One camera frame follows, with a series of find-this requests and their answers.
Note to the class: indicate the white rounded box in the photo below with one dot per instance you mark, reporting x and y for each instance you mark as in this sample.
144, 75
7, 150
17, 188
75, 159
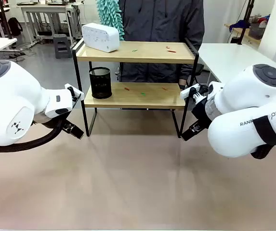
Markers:
100, 37

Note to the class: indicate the person in dark jacket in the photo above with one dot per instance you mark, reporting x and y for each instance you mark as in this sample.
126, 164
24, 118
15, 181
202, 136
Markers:
161, 21

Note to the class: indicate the blue cloth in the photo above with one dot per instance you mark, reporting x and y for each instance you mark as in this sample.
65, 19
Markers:
239, 25

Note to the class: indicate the black camera stand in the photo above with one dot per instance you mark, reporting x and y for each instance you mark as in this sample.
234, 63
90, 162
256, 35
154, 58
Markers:
245, 21

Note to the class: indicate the black wristwatch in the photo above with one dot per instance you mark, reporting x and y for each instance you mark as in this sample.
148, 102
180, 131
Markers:
182, 86

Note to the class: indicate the teal chenille duster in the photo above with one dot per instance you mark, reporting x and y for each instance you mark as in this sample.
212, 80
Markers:
110, 14

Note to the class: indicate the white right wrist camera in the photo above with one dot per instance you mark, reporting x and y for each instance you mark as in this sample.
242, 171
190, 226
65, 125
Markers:
186, 92

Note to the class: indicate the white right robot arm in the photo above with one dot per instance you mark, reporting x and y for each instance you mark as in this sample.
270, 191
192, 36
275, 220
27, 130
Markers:
243, 101

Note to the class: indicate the person's left forearm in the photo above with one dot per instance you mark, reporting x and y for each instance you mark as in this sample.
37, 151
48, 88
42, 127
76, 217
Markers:
184, 72

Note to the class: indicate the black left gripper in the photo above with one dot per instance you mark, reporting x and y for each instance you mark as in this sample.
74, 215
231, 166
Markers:
65, 124

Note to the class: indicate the grey storage basket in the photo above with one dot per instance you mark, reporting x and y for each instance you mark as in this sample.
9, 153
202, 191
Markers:
257, 30

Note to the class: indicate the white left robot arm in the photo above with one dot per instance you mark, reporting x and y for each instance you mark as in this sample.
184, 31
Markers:
10, 101

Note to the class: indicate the black backpack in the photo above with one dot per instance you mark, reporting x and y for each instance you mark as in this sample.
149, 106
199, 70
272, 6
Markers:
15, 26

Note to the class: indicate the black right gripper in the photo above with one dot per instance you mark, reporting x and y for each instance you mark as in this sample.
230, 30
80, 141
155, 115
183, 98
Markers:
200, 111

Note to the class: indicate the black chair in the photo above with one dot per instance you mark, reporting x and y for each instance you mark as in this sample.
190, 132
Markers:
198, 71

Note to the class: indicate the grey step stool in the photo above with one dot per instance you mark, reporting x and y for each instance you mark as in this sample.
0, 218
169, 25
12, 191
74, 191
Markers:
61, 45

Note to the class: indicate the grey-framed workbench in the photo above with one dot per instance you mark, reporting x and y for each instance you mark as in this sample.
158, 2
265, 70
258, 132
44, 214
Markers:
46, 14

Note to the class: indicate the wooden side shelf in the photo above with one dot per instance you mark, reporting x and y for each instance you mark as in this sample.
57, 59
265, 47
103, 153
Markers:
236, 31

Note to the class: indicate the black tripod pole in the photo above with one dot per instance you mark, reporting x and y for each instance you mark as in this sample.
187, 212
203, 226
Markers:
6, 19

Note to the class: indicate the large white table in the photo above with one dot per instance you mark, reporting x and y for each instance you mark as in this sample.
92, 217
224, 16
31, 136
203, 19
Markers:
224, 57

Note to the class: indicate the two-tier wooden black-framed shelf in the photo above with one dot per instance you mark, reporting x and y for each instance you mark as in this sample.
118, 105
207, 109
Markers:
140, 54

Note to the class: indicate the black mesh pen cup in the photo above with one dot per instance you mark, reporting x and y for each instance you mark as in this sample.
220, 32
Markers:
100, 83

